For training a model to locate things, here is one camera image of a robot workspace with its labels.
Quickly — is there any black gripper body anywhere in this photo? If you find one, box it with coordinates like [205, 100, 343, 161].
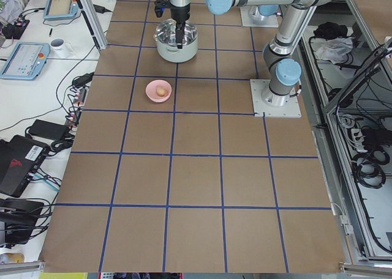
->
[154, 0, 190, 23]

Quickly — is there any beige egg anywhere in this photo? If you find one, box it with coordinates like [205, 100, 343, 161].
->
[156, 86, 167, 97]

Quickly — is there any glass pot lid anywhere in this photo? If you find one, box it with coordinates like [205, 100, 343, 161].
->
[154, 19, 198, 47]

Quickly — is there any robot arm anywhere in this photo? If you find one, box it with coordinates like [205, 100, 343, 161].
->
[205, 0, 332, 107]
[154, 0, 190, 49]

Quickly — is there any mint green electric pot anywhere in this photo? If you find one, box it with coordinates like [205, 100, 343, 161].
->
[154, 19, 198, 63]

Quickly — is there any pink bowl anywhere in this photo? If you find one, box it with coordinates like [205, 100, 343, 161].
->
[145, 80, 172, 103]

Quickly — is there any upper teach pendant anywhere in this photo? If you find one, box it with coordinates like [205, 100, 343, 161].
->
[43, 0, 78, 21]

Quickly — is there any teach pendant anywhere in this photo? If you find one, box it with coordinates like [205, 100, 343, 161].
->
[43, 0, 78, 21]
[1, 42, 50, 80]

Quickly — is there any white mug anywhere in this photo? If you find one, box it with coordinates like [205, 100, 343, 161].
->
[50, 38, 74, 59]

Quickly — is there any lower teach pendant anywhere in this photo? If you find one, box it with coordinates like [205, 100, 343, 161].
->
[1, 42, 50, 80]

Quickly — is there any black power adapter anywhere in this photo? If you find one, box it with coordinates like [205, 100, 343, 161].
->
[26, 119, 69, 140]

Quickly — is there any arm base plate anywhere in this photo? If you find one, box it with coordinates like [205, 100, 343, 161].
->
[250, 79, 301, 118]
[240, 5, 279, 28]

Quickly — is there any aluminium frame post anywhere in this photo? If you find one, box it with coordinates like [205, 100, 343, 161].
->
[77, 0, 108, 51]

